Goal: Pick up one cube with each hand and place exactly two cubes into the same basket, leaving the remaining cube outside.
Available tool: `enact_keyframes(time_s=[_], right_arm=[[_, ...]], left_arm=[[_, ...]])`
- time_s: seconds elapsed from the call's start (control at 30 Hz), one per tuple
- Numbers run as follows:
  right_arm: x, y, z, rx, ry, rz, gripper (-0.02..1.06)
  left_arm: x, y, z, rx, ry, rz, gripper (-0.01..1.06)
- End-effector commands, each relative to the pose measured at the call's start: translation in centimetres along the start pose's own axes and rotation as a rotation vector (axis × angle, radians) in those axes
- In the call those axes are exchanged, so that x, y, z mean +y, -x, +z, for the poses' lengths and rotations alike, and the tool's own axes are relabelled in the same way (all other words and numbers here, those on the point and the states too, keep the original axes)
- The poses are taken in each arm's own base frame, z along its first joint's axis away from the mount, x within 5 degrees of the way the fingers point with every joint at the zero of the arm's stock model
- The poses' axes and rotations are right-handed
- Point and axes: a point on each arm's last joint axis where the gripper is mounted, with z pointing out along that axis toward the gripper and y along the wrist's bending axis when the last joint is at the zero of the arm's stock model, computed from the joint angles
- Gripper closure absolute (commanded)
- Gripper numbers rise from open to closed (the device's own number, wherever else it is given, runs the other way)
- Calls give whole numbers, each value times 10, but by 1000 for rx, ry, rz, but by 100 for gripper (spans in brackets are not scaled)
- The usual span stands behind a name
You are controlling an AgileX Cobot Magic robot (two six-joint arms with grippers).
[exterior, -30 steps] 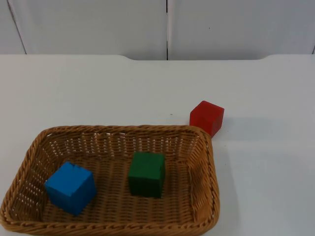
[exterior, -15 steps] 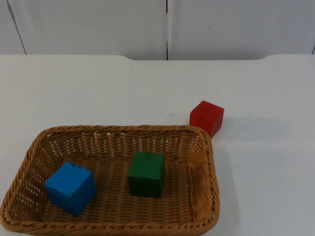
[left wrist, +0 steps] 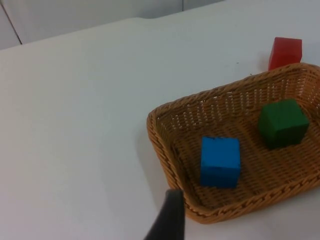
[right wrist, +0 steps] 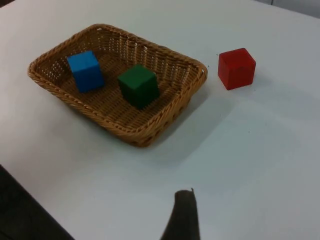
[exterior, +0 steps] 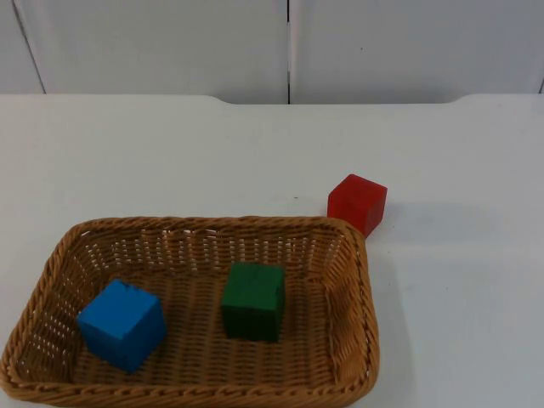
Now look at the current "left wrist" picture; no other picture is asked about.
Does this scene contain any pale brown wicker basket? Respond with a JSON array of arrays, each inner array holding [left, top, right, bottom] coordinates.
[[146, 62, 320, 225]]

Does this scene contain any red cube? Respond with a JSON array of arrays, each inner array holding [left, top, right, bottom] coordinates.
[[268, 36, 303, 71]]

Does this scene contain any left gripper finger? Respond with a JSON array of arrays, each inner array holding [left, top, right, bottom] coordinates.
[[143, 189, 186, 240]]

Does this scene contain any green cube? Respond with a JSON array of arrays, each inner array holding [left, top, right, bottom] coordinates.
[[257, 98, 310, 151]]

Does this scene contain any blue cube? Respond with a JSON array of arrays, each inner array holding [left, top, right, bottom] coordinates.
[[199, 136, 242, 189]]

